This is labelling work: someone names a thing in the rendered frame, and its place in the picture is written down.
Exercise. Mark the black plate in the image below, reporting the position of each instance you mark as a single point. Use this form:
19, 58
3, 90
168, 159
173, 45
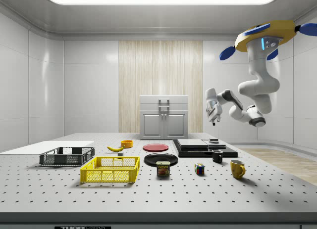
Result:
153, 158

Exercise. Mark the yellow basket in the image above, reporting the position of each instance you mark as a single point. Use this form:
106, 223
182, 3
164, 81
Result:
106, 175

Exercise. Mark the black stove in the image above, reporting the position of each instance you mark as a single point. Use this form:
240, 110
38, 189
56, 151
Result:
193, 147

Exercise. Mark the yellow mug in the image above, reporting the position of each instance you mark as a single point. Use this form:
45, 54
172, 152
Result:
236, 169

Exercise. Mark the red plate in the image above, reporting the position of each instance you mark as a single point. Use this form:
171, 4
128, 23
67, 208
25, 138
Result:
155, 147

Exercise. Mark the black mug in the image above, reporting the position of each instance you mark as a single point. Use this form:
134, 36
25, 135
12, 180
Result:
217, 156

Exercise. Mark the yellow bowl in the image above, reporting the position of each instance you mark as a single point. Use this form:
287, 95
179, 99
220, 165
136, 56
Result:
126, 145

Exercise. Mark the dark grey basket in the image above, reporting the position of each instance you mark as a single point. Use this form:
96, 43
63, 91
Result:
65, 159

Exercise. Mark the flat-sided can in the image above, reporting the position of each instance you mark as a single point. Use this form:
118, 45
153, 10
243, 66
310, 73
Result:
163, 169

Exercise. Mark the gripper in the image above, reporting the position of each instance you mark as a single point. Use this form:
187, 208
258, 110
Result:
215, 111

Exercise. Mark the white board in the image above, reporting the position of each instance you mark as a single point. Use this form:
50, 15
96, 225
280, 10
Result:
37, 147

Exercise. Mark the drone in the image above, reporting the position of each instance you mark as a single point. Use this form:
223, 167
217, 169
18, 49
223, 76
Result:
275, 28

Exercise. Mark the white cabinet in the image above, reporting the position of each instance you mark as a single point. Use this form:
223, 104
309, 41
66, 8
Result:
163, 120

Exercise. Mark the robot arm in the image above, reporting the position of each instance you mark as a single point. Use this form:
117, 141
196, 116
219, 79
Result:
258, 65

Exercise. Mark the banana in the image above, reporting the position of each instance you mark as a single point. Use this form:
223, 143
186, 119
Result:
115, 149

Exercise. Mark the puzzle cube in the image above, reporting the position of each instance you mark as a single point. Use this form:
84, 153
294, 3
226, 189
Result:
199, 169

